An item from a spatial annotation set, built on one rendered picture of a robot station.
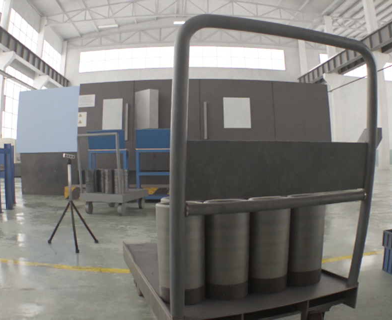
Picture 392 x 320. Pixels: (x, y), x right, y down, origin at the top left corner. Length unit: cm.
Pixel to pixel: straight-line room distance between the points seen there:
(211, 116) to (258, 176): 643
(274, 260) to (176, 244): 35
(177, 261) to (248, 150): 29
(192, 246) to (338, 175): 41
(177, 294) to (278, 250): 34
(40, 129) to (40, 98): 61
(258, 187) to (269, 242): 24
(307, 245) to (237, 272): 23
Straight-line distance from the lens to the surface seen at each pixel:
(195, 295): 110
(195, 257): 107
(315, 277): 125
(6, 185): 546
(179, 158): 86
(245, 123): 740
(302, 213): 119
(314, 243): 121
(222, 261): 110
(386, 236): 220
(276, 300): 112
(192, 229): 105
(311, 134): 771
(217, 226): 108
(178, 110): 85
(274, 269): 116
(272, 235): 113
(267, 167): 94
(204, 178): 89
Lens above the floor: 65
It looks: level
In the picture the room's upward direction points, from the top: 1 degrees counter-clockwise
